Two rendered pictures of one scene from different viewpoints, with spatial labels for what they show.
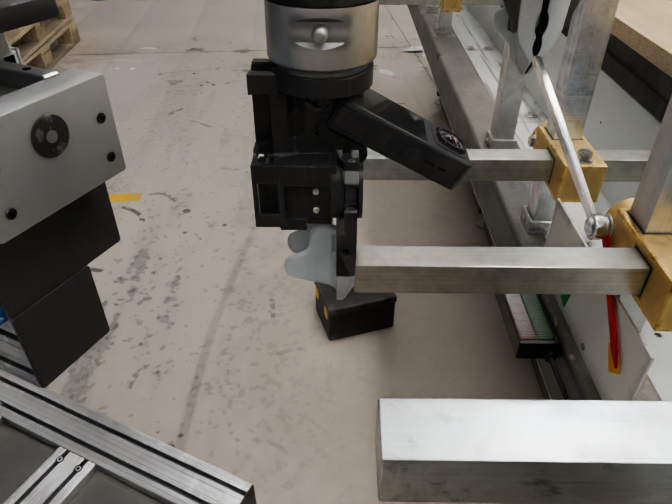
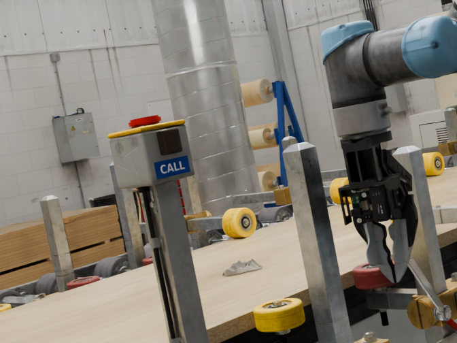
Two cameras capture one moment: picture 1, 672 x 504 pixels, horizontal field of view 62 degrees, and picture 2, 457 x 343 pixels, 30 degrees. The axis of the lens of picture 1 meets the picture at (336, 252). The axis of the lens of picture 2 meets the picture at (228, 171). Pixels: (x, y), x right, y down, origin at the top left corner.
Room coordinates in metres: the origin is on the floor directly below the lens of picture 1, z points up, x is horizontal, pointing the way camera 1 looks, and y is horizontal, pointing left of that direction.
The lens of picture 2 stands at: (1.58, 0.53, 1.20)
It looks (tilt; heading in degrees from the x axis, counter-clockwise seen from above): 3 degrees down; 227
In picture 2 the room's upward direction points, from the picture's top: 11 degrees counter-clockwise
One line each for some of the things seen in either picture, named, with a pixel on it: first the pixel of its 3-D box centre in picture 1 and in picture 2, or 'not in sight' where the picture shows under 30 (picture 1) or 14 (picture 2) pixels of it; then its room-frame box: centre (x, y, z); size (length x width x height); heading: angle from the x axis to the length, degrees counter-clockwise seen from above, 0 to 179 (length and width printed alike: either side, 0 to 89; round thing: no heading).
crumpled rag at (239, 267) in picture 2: not in sight; (241, 265); (0.39, -0.77, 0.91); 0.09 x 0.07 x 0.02; 155
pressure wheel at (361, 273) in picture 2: not in sight; (379, 293); (0.38, -0.43, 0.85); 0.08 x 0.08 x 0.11
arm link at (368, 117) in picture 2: not in sight; (364, 120); (0.63, -0.20, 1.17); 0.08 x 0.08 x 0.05
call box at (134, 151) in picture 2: not in sight; (151, 157); (0.94, -0.30, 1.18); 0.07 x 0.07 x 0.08; 89
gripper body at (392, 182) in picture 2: not in sight; (371, 178); (0.64, -0.20, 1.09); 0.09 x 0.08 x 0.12; 19
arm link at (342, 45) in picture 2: not in sight; (353, 64); (0.63, -0.20, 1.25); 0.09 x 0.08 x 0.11; 91
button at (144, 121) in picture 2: not in sight; (145, 124); (0.94, -0.30, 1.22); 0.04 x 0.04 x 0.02
